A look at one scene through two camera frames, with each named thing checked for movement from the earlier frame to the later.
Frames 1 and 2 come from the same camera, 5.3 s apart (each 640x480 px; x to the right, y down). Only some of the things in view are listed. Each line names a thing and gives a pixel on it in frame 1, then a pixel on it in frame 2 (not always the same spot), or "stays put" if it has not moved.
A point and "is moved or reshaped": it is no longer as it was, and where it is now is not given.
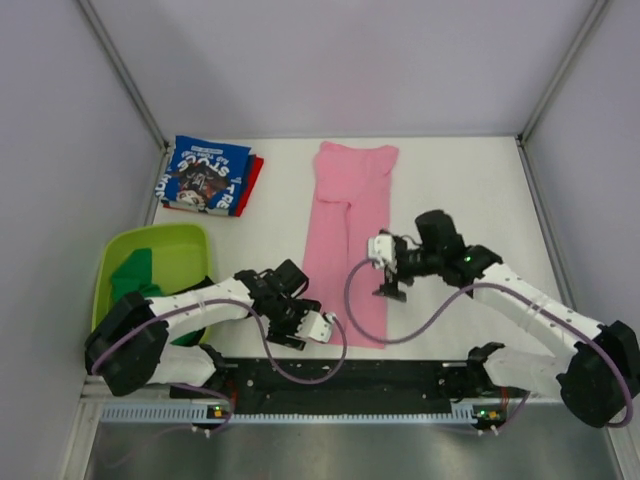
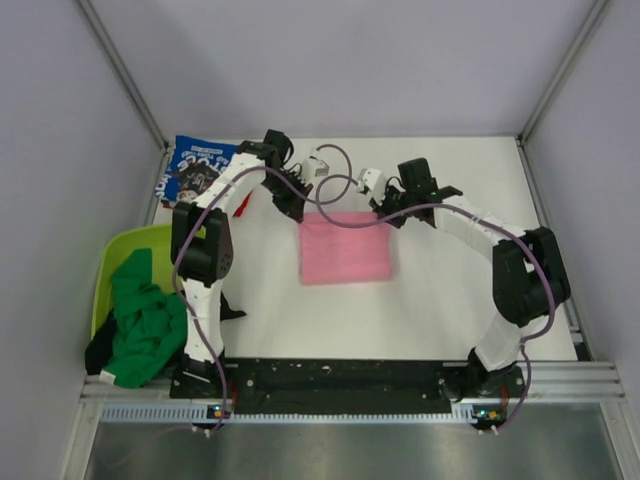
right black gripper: [390, 286] → [383, 209]
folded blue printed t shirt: [206, 176] stays put
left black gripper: [287, 335] → [292, 206]
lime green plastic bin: [180, 257] stays put
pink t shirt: [350, 220] is moved or reshaped
